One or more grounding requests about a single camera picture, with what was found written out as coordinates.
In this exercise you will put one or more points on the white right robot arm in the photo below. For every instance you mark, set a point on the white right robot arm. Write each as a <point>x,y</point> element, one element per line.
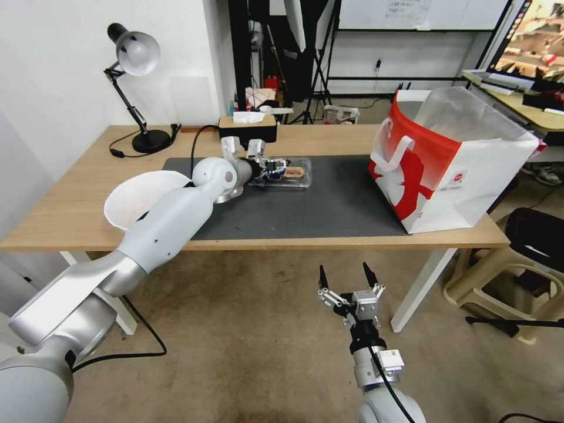
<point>374,374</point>

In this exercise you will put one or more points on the black desk lamp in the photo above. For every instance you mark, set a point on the black desk lamp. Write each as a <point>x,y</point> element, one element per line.
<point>136,48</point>

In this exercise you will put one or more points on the computer monitor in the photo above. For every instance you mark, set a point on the computer monitor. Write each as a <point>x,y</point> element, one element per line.
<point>533,39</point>

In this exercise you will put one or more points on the black seat cushion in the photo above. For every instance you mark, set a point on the black seat cushion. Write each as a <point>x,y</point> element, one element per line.
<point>537,233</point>

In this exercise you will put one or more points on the black stand leg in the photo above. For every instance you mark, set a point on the black stand leg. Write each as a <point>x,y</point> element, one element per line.
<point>515,324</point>

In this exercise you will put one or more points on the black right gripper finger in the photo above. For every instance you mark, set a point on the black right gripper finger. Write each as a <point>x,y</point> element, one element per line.
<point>326,294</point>
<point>373,280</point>

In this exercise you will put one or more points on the wooden table with white legs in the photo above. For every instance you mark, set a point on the wooden table with white legs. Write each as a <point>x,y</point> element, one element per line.
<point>335,141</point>

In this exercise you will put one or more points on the whiteboard with black frame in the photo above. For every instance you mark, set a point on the whiteboard with black frame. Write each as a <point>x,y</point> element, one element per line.
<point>418,13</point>

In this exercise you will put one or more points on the black light stand tripod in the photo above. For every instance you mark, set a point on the black light stand tripod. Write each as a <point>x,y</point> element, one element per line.
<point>319,79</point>

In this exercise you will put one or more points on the white softbox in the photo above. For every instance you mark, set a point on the white softbox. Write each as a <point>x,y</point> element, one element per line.
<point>296,22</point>

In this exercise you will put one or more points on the clear plastic takeout container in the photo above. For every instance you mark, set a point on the clear plastic takeout container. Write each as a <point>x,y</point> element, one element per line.
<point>304,180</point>

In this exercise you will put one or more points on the beige plastic stool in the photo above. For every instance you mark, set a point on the beige plastic stool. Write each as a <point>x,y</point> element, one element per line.
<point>506,282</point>

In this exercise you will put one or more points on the pale yellow side desk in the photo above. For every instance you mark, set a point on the pale yellow side desk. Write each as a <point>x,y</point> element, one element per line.
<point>524,105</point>

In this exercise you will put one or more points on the red and white takeout bag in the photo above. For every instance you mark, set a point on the red and white takeout bag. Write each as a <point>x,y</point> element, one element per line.
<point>458,185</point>

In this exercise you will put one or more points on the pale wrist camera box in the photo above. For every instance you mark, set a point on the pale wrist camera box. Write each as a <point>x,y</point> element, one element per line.
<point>366,304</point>

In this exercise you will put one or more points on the clear plastic bag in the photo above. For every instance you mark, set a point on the clear plastic bag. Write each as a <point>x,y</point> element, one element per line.
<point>341,114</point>

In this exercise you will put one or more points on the dark grey table mat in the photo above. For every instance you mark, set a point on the dark grey table mat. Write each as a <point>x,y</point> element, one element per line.
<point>317,207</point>

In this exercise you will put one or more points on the black tissue box wooden lid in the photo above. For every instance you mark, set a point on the black tissue box wooden lid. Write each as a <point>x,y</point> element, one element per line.
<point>269,130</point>

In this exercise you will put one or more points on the white ladle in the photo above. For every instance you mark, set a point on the white ladle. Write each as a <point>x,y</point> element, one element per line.
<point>275,109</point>

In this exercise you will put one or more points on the grey sneakers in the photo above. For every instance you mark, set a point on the grey sneakers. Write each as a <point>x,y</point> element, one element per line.
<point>544,174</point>

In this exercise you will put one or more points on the brown food in container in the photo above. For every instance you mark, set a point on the brown food in container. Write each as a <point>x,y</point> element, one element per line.
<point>294,172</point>

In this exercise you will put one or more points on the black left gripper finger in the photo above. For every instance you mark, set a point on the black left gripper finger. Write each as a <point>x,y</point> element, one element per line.
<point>272,175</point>
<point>284,161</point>

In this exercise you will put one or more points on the red bottle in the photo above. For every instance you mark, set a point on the red bottle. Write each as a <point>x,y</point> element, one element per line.
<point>270,86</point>

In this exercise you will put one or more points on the white round bowl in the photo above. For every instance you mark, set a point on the white round bowl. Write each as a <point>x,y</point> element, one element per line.
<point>132,198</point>

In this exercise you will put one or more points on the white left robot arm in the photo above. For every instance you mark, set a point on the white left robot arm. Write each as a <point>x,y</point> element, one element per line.
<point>172,216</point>

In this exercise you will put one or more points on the white tissue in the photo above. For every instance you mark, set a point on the white tissue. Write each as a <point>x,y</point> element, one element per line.
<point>247,117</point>

